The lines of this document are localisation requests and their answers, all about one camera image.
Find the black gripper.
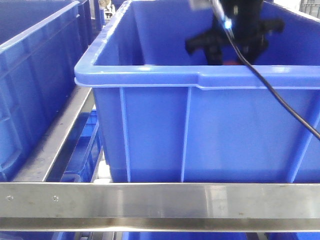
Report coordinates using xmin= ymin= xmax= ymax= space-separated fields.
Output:
xmin=185 ymin=0 xmax=285 ymax=66

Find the blue crate below shelf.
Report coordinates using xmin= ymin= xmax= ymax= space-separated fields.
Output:
xmin=60 ymin=109 xmax=102 ymax=183

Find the steel front shelf beam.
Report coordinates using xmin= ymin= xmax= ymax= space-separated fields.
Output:
xmin=0 ymin=182 xmax=320 ymax=233

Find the large blue target crate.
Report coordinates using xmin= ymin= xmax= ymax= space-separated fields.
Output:
xmin=75 ymin=0 xmax=320 ymax=183

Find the blue crate left neighbour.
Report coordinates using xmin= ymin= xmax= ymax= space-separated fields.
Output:
xmin=0 ymin=0 xmax=91 ymax=182

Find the black camera cable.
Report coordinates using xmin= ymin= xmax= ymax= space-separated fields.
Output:
xmin=211 ymin=0 xmax=320 ymax=141

